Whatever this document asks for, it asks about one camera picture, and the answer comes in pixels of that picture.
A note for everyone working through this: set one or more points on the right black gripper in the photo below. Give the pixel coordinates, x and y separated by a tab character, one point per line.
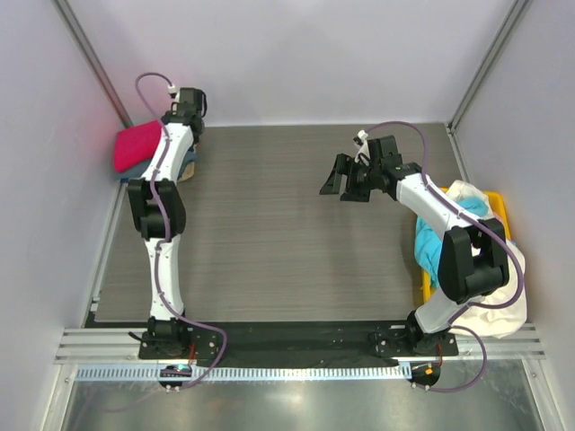
356	178

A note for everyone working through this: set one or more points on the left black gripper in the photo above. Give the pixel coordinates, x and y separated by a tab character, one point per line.
191	124

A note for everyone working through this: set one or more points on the red t shirt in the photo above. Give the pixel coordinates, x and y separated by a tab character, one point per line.
136	145

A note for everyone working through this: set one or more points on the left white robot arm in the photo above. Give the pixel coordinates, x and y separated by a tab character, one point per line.
160	217

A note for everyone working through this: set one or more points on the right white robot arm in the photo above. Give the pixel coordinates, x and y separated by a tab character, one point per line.
472	262

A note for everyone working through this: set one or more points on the folded beige t shirt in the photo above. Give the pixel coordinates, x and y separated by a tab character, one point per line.
188	172

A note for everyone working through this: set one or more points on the folded blue-grey t shirt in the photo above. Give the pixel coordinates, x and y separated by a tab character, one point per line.
138	170

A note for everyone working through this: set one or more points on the light blue t shirt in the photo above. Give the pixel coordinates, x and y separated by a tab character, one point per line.
427	245

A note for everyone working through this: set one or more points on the yellow plastic bin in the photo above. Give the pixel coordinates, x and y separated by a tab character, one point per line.
498	206

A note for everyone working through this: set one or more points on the cream white t shirt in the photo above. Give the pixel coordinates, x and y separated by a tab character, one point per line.
498	323

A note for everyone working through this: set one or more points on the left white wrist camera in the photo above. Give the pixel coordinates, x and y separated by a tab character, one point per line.
174	91

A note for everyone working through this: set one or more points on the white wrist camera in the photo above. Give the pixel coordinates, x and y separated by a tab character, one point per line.
360	141
174	91

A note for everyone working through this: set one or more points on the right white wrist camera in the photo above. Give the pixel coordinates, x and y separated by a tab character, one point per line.
360	141

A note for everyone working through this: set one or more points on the left aluminium frame post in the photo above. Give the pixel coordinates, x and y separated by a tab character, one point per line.
88	52

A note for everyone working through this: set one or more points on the aluminium frame post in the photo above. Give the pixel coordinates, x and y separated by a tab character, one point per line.
88	52
510	22

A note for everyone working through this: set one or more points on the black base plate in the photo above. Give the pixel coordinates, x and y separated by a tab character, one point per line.
284	340

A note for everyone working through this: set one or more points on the aluminium rail frame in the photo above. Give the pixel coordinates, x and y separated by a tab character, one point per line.
115	346

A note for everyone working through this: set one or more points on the right aluminium frame post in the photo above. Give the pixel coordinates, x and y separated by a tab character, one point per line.
510	22

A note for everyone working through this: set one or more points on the slotted white cable duct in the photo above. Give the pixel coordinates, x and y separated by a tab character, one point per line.
182	374

